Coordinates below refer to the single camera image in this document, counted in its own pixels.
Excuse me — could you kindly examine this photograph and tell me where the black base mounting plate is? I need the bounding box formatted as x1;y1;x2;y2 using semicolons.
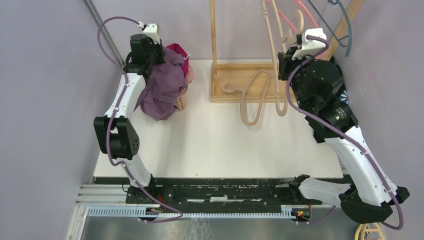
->
125;178;322;214

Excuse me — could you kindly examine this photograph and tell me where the orange plastic basket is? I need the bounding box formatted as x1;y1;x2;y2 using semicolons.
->
175;93;187;111

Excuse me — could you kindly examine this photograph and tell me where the purple cable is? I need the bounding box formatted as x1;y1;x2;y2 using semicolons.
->
96;16;184;224
285;34;405;231

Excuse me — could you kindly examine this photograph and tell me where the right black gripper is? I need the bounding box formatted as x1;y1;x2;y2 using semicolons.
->
278;45;317;109

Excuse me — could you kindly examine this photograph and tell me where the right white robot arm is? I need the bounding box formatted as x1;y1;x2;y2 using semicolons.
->
277;47;410;227

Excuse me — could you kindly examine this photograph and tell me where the grey slotted cable duct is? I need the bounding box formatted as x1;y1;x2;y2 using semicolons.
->
86;206;311;220

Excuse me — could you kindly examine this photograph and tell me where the purple pleated skirt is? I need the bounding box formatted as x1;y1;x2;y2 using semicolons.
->
136;47;188;121

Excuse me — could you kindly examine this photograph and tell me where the blue-grey plastic hanger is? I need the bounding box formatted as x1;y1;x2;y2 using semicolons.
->
307;0;354;57

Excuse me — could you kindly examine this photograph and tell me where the black floral garment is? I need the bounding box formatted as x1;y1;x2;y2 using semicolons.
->
337;85;349;105

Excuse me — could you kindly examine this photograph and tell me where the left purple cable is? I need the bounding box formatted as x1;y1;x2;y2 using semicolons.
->
96;16;184;224

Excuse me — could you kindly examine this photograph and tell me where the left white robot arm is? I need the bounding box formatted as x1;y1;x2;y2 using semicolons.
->
93;32;165;204

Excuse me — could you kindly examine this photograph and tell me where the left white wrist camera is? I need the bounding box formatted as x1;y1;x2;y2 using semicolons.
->
137;21;162;45

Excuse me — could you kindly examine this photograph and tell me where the wooden clothes rack frame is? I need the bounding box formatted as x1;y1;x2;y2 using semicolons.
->
209;0;363;104

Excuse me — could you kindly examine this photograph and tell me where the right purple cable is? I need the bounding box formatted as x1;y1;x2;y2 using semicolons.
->
285;34;405;231

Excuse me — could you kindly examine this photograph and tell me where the wooden hanger on floor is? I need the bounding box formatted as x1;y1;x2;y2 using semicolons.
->
353;223;386;240

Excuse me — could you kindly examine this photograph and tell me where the pink plastic hanger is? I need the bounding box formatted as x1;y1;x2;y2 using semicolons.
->
265;0;319;34

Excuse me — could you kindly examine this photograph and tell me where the magenta skirt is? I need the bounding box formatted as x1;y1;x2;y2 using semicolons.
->
165;43;191;80

